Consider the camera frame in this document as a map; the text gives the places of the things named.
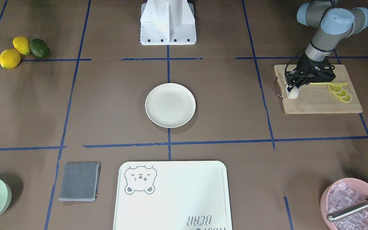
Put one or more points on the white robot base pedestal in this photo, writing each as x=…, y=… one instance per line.
x=167, y=22

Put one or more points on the yellow plastic knife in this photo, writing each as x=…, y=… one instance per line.
x=330, y=83

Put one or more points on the bamboo cutting board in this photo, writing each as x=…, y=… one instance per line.
x=316, y=99

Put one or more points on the lemon slice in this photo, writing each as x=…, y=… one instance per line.
x=334, y=89
x=346, y=99
x=342, y=94

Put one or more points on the yellow lemon front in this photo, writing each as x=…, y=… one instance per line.
x=10, y=58

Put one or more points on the pink bowl with ice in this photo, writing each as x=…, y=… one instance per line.
x=340, y=195

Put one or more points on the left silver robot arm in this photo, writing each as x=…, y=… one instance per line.
x=333, y=25

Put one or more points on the white steamed bun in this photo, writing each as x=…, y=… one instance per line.
x=293, y=94

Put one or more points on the cream round plate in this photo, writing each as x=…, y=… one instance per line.
x=170, y=105

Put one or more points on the white bear tray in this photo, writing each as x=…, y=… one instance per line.
x=172, y=195

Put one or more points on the yellow lemon near avocado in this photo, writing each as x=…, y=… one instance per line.
x=21, y=44

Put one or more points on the green avocado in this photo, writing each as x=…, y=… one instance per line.
x=39, y=48

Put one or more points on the grey folded cloth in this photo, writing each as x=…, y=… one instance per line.
x=80, y=182

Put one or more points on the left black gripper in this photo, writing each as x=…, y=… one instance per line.
x=306, y=64

